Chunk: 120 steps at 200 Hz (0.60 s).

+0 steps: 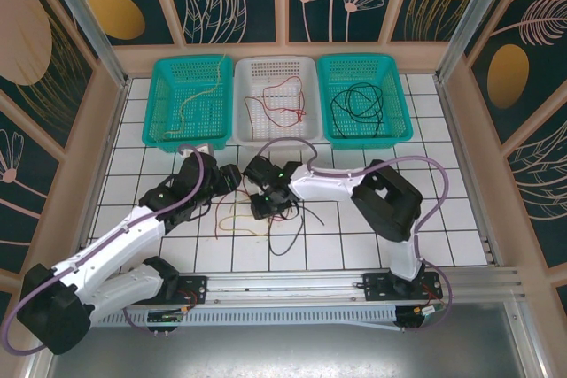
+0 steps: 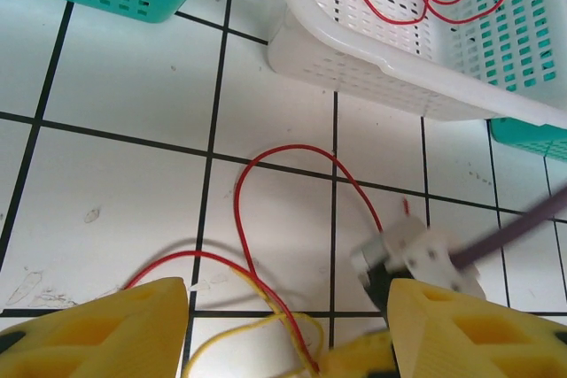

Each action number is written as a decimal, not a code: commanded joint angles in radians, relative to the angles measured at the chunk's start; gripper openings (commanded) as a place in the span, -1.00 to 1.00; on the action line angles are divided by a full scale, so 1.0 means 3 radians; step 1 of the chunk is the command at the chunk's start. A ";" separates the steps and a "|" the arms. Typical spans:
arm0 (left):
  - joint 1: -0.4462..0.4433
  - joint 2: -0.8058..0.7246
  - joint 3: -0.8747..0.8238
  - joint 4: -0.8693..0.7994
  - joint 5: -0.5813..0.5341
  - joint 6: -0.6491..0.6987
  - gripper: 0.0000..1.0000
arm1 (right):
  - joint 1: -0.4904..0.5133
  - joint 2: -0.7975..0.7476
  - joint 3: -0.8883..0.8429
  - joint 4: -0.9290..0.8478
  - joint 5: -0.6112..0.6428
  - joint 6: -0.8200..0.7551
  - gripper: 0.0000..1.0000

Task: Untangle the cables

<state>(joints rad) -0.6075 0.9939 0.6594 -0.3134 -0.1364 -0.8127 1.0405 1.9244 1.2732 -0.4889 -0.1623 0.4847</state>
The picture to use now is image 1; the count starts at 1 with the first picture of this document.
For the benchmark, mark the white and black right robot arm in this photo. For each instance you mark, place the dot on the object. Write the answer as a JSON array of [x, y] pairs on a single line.
[[328, 183]]

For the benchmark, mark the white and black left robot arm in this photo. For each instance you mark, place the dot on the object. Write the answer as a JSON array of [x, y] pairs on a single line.
[[111, 241]]

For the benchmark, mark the white plastic mesh basket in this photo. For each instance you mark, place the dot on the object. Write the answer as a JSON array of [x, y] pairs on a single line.
[[283, 143]]

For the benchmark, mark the teal plastic mesh basket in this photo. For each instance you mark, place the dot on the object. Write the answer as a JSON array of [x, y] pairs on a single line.
[[398, 86], [153, 130]]

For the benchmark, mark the small black circuit board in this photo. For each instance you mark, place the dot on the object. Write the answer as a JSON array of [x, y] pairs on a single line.
[[165, 317]]

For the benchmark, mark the grey metal sheet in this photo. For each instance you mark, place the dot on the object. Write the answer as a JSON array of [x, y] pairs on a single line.
[[283, 356]]

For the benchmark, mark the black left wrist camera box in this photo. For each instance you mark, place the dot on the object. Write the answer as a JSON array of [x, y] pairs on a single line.
[[231, 179]]

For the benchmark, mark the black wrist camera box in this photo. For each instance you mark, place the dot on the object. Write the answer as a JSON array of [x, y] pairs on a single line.
[[231, 179], [262, 207]]

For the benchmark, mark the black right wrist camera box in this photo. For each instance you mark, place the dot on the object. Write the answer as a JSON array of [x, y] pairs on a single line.
[[262, 207]]

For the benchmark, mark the aluminium table side rail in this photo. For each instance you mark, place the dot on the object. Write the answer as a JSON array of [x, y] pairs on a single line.
[[469, 174], [116, 117]]

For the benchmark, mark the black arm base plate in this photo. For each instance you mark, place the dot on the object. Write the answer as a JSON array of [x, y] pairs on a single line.
[[376, 289], [195, 289]]

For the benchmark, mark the aluminium front rail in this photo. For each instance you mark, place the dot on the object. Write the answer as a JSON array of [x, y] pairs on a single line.
[[283, 285]]

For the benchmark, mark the aluminium corner post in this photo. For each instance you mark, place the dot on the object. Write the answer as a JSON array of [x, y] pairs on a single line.
[[469, 15], [88, 24]]

